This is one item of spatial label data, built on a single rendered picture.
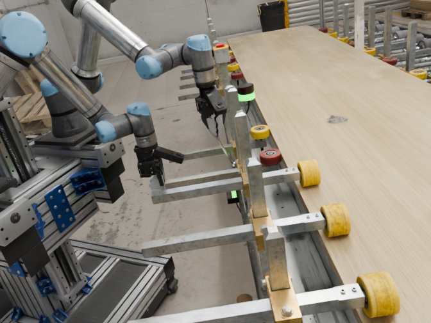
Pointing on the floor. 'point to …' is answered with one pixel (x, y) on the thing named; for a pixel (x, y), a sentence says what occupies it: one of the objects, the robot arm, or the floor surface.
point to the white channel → (359, 24)
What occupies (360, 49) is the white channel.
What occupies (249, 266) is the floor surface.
